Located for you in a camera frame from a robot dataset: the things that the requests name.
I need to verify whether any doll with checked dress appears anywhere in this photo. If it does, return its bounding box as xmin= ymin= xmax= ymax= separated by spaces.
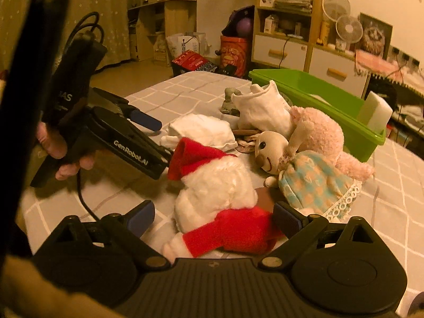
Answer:
xmin=254 ymin=126 xmax=361 ymax=223

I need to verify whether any white cloth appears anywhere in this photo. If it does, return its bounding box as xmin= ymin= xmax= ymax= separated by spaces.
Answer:
xmin=160 ymin=113 xmax=237 ymax=152

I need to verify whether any santa plush toy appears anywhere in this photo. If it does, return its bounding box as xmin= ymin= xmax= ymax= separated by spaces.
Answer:
xmin=162 ymin=137 xmax=282 ymax=263

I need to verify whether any pink fluffy plush toy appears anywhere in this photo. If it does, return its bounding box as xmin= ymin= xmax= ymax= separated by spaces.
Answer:
xmin=286 ymin=106 xmax=374 ymax=182

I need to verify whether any white sponge block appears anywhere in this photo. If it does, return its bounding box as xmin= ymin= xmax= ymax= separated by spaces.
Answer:
xmin=356 ymin=91 xmax=393 ymax=134

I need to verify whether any person's left hand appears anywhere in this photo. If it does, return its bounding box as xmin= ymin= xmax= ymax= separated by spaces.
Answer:
xmin=36 ymin=122 xmax=96 ymax=180

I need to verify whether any red cardboard box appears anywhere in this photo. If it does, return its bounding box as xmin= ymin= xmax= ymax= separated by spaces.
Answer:
xmin=171 ymin=50 xmax=218 ymax=77

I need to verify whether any grey small sock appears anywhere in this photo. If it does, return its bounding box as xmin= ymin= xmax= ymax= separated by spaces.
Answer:
xmin=220 ymin=88 xmax=242 ymax=117

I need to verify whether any brown round pad with tag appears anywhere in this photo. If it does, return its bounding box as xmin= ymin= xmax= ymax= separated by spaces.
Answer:
xmin=232 ymin=129 xmax=261 ymax=154

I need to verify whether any orange printed bag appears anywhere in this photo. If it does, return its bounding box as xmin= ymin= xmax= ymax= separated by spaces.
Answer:
xmin=216 ymin=35 xmax=251 ymax=78

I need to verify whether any white baby garment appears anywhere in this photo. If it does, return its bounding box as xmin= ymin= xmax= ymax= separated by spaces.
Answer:
xmin=231 ymin=80 xmax=295 ymax=139

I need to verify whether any green plastic bin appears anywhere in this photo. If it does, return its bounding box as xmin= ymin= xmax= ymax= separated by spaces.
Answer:
xmin=249 ymin=68 xmax=386 ymax=162

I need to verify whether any purple ball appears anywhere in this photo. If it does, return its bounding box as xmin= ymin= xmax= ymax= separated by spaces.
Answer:
xmin=236 ymin=17 xmax=254 ymax=38

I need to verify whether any long low wooden sideboard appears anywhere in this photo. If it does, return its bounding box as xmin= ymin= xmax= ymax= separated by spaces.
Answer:
xmin=366 ymin=74 xmax=423 ymax=154

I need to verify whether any pink checked cloth runner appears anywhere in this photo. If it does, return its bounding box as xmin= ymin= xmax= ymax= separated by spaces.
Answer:
xmin=355 ymin=50 xmax=423 ymax=95

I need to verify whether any wooden shelf cabinet with drawers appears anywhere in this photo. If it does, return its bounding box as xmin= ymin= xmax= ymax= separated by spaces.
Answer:
xmin=251 ymin=0 xmax=367 ymax=97

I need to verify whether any small white desk fan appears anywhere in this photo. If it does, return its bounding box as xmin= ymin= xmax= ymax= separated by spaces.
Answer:
xmin=335 ymin=15 xmax=363 ymax=44

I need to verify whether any framed cat picture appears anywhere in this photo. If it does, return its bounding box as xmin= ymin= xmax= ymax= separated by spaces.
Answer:
xmin=356 ymin=13 xmax=392 ymax=60

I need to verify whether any large white desk fan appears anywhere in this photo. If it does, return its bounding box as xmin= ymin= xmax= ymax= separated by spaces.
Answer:
xmin=322 ymin=0 xmax=351 ymax=22

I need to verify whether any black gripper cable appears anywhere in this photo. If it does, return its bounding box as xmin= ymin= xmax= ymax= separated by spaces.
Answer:
xmin=64 ymin=11 xmax=106 ymax=60

